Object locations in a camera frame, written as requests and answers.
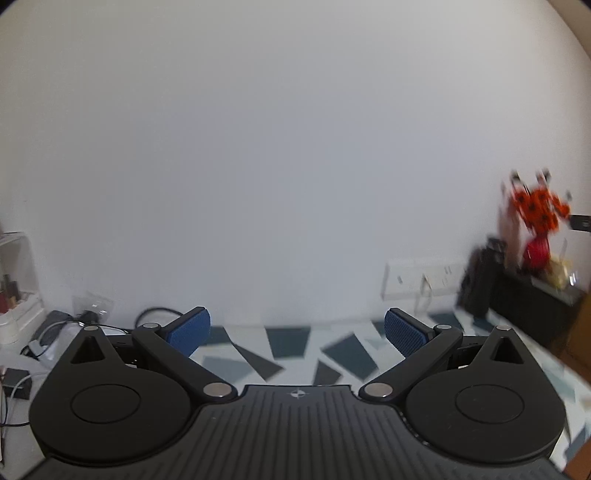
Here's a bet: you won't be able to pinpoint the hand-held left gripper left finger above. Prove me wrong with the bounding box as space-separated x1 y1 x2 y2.
68 306 237 406

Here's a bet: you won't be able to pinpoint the geometric patterned tablecloth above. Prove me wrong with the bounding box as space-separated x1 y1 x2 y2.
106 305 591 472

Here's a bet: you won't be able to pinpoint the black cable loop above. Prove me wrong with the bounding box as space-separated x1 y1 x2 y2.
134 307 185 330

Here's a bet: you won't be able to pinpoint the white power cable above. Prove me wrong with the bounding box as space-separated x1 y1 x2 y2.
418 272 435 315

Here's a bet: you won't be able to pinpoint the orange artificial flowers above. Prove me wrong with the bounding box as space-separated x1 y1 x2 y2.
502 168 573 236

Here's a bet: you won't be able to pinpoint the black cabinet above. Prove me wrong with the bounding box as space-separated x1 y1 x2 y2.
489 268 587 349

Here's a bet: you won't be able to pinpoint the white cosmetics organizer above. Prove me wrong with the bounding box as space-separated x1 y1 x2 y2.
0 231 47 344

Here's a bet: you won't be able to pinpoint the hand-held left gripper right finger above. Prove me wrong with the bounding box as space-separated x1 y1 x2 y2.
358 308 533 403

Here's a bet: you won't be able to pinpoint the small clear plastic bag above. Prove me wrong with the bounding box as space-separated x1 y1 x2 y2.
71 291 116 324

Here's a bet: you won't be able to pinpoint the black water bottle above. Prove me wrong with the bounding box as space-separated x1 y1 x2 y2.
457 237 506 319

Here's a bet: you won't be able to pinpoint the small black box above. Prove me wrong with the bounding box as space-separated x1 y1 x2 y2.
2 367 35 400

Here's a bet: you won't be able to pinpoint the red ribbed vase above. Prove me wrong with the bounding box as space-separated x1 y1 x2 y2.
522 235 552 271

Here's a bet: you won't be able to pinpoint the white wall socket panel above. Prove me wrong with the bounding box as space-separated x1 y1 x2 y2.
381 259 467 298

